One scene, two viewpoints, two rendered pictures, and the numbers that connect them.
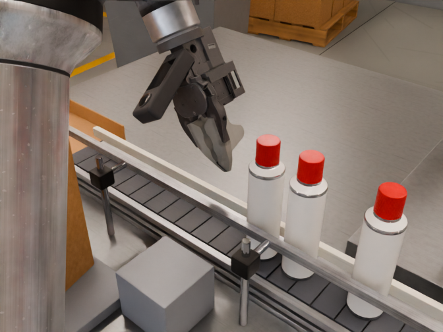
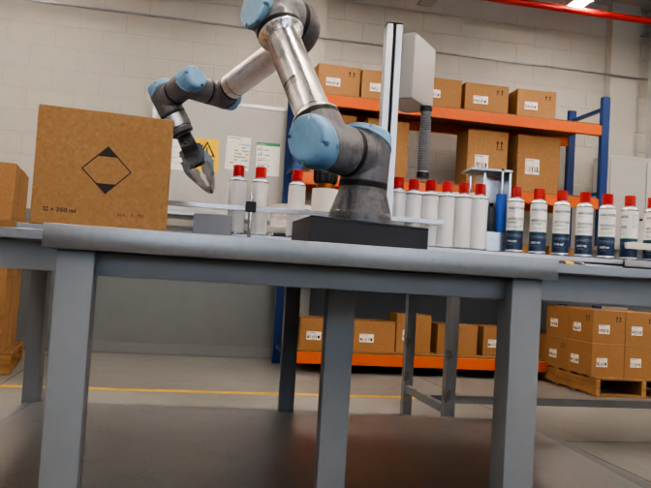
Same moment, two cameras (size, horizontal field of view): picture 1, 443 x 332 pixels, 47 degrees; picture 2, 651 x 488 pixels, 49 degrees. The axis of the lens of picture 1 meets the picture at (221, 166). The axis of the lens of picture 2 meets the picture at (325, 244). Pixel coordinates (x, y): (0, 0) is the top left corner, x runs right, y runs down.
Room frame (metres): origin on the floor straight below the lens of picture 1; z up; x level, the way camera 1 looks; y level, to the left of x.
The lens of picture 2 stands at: (-1.05, 1.29, 0.77)
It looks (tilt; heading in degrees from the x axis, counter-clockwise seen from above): 3 degrees up; 313
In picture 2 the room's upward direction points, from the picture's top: 4 degrees clockwise
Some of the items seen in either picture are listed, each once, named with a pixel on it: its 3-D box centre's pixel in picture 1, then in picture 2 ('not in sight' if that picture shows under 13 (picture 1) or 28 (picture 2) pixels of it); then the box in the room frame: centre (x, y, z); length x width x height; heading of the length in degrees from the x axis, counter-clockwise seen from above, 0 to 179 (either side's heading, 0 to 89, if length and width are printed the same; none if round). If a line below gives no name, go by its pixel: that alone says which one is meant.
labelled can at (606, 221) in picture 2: not in sight; (606, 227); (-0.17, -0.94, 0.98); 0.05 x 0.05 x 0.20
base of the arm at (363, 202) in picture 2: not in sight; (361, 203); (0.05, -0.01, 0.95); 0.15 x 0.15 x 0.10
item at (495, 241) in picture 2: not in sight; (484, 211); (0.14, -0.73, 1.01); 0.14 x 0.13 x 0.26; 50
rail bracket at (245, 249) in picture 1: (253, 275); (249, 222); (0.50, -0.05, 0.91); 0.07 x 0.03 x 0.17; 140
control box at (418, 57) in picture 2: not in sight; (408, 74); (0.21, -0.37, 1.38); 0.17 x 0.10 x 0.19; 105
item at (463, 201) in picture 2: not in sight; (462, 216); (0.13, -0.59, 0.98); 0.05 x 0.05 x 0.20
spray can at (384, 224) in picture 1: (377, 252); (295, 203); (0.47, -0.20, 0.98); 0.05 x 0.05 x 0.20
